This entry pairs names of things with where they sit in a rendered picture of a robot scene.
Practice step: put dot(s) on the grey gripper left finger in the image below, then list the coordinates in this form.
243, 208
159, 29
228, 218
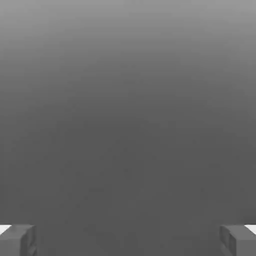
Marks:
16, 242

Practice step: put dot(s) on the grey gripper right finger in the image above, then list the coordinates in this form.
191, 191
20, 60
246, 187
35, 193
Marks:
240, 242

